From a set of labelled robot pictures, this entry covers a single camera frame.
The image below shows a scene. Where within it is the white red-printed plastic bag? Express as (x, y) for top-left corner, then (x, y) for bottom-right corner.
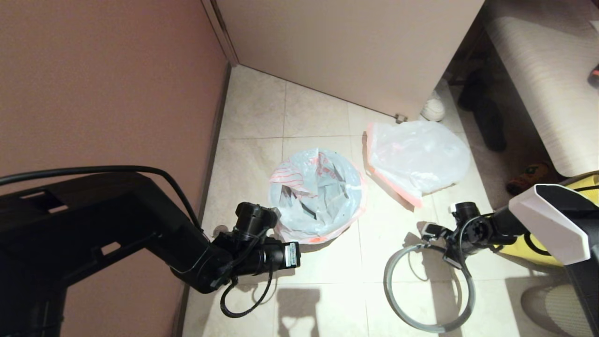
(269, 148), (367, 245)

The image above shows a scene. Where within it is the grey door frame strip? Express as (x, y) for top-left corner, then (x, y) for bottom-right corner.
(201, 0), (240, 67)

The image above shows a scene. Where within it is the white cabinet door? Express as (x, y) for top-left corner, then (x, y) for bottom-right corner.
(213, 0), (485, 121)

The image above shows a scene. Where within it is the grey bin retaining ring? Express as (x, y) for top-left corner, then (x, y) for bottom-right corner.
(384, 243), (476, 334)

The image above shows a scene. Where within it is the white round fluffy object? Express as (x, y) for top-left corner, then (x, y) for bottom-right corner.
(420, 90), (446, 122)

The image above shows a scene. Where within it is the small orange red object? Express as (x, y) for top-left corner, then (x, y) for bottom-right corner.
(506, 162), (550, 196)

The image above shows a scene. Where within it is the ribbed cream vase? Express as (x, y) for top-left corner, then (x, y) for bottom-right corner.
(520, 283), (596, 337)

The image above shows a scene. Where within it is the long black left arm cable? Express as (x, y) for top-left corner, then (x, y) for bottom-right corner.
(0, 166), (205, 233)

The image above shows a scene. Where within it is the beige woodgrain table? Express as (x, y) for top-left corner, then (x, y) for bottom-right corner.
(484, 0), (599, 177)

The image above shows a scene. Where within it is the translucent bag with red drawstring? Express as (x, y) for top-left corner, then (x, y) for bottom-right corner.
(365, 121), (471, 207)

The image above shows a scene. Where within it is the black looped gripper cable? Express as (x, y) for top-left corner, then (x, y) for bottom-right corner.
(220, 264), (275, 319)

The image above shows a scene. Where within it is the black curved arm cable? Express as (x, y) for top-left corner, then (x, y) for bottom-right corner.
(523, 232), (554, 257)

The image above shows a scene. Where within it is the yellow fabric bag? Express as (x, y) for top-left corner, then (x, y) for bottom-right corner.
(496, 173), (599, 267)

